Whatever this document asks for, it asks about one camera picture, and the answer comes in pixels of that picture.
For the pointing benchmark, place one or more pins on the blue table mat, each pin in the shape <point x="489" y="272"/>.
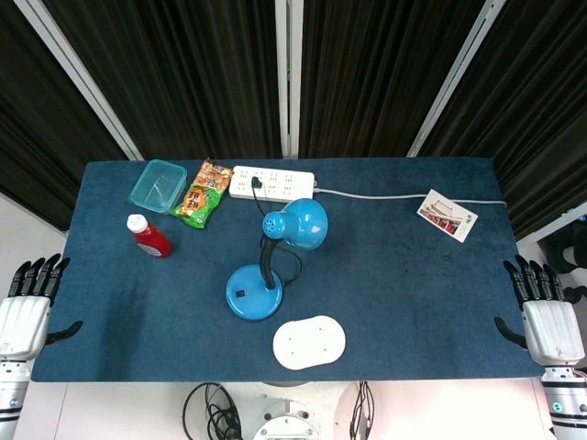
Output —
<point x="293" y="275"/>

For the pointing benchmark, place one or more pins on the white power strip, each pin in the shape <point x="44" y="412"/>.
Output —
<point x="273" y="183"/>

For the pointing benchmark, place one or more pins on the white window frame post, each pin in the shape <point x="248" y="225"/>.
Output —
<point x="289" y="78"/>
<point x="78" y="78"/>
<point x="458" y="78"/>

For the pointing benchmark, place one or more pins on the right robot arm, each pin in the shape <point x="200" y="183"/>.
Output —
<point x="565" y="399"/>

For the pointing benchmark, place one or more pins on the white oval plate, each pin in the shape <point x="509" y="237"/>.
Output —
<point x="309" y="342"/>

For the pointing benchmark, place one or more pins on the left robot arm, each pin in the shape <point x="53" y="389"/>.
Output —
<point x="10" y="394"/>

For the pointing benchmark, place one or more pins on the black curtain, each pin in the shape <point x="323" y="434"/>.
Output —
<point x="183" y="78"/>

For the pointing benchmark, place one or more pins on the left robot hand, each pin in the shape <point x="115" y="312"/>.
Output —
<point x="23" y="321"/>

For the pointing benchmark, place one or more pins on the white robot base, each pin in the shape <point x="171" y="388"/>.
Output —
<point x="284" y="419"/>

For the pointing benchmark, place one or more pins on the red ketchup bottle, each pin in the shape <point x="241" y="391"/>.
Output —
<point x="149" y="236"/>

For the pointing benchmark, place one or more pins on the green orange snack bag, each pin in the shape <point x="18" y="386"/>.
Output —
<point x="202" y="194"/>

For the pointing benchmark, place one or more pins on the picture postcard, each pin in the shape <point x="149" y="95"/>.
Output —
<point x="447" y="214"/>

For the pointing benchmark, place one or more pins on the blue desk lamp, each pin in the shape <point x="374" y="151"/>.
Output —
<point x="275" y="247"/>

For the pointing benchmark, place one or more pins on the clear blue plastic container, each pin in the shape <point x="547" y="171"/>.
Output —
<point x="158" y="186"/>

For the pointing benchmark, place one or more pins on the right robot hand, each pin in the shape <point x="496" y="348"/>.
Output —
<point x="550" y="325"/>

